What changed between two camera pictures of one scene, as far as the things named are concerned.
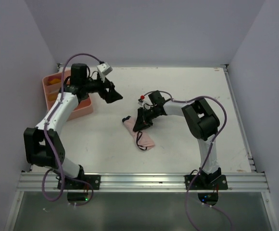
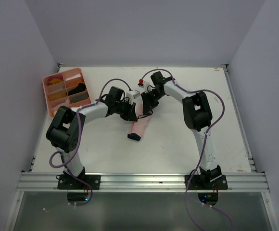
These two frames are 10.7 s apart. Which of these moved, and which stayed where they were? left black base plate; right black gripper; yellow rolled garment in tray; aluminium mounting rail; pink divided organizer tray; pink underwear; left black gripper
Moved: pink underwear; left black gripper; right black gripper
Stayed: pink divided organizer tray; left black base plate; yellow rolled garment in tray; aluminium mounting rail
